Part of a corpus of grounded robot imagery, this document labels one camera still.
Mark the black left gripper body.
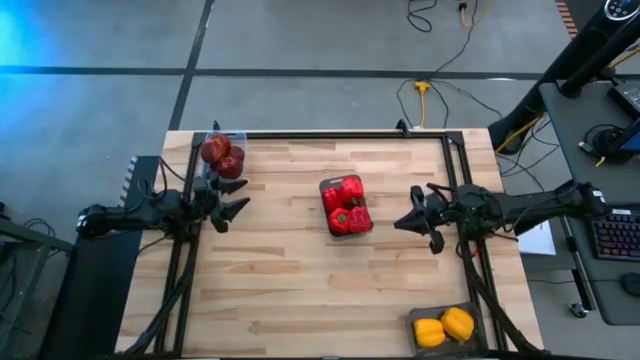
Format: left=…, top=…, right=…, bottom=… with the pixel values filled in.
left=192, top=174, right=226, bottom=224

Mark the black computer mouse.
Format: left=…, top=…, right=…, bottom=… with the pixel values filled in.
left=622, top=272, right=640, bottom=298

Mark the black table frame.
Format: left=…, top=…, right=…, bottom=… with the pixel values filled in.
left=152, top=130, right=509, bottom=359

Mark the orange striped mat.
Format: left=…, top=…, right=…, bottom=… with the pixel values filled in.
left=553, top=0, right=581, bottom=40

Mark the black cabinet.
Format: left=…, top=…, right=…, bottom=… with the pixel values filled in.
left=38, top=228, right=144, bottom=360

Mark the gray plastic basket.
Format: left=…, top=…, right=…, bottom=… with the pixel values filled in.
left=318, top=173, right=375, bottom=239
left=408, top=301, right=489, bottom=359

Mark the black tower fan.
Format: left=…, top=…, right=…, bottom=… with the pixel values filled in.
left=487, top=0, right=640, bottom=154

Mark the yellow bell pepper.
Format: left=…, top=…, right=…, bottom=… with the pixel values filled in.
left=440, top=306, right=475, bottom=343
left=412, top=317, right=446, bottom=350

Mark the round black monitor base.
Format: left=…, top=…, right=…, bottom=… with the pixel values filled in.
left=582, top=123, right=636, bottom=164

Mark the yellow extension cord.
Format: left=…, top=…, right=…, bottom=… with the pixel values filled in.
left=413, top=79, right=432, bottom=129

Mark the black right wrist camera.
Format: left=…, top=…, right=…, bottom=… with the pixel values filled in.
left=408, top=184, right=429, bottom=207

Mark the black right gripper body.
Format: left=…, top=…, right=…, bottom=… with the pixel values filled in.
left=424, top=192, right=464, bottom=234

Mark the white paper sheet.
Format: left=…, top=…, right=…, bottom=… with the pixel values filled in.
left=517, top=219, right=558, bottom=257

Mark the dark gray desk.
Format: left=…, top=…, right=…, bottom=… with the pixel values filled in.
left=538, top=79, right=640, bottom=327

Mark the gray metal shelf frame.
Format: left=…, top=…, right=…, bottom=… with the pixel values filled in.
left=0, top=199, right=75, bottom=360

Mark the clear plastic bin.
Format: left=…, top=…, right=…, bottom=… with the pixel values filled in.
left=202, top=130, right=249, bottom=179

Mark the black laptop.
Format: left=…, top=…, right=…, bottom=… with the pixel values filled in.
left=607, top=79, right=640, bottom=119

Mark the backlit black keyboard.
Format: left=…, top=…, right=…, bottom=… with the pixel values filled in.
left=589, top=207, right=640, bottom=263

